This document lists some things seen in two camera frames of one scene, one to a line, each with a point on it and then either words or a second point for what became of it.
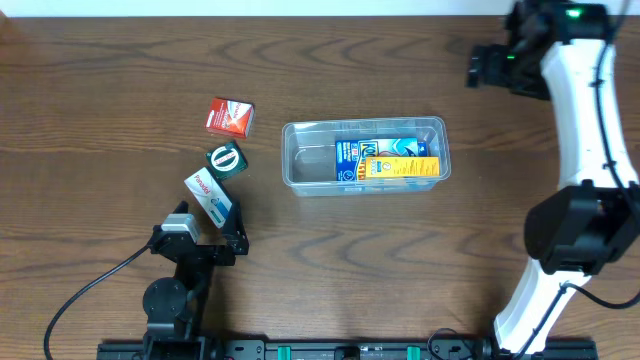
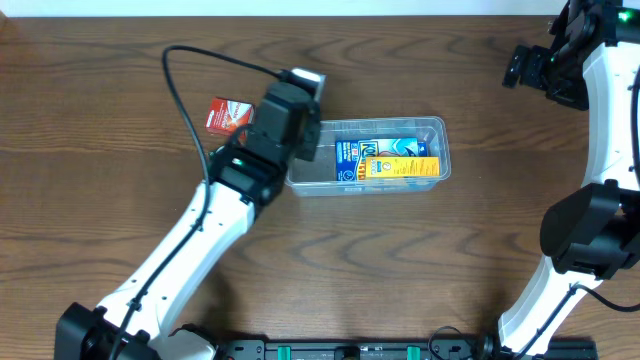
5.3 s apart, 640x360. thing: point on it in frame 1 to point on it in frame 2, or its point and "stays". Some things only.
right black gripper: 476,65 to 526,70
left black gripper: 236,240 to 311,150
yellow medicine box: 402,166 stays
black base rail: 348,349 stays
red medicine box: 231,117 stays
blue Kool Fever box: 351,155 stays
